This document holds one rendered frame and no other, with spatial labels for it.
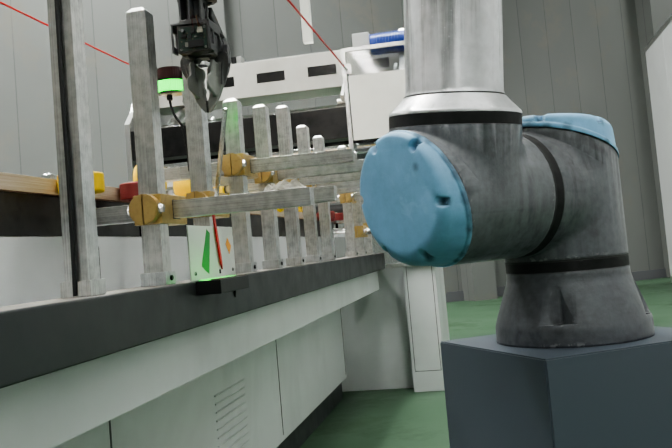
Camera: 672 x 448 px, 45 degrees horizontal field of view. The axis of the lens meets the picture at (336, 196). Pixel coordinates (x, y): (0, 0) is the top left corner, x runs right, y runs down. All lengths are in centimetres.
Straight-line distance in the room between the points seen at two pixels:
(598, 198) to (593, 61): 1039
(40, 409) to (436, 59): 62
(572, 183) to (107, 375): 69
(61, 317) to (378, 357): 335
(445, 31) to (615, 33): 1082
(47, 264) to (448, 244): 84
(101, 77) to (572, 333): 831
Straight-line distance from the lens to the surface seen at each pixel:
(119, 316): 118
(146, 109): 142
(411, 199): 87
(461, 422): 110
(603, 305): 100
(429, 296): 411
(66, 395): 113
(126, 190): 172
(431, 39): 90
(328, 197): 161
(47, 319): 101
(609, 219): 102
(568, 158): 99
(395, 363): 429
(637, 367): 98
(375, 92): 417
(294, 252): 235
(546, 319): 99
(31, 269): 146
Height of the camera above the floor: 73
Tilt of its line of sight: 4 degrees up
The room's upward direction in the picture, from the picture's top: 5 degrees counter-clockwise
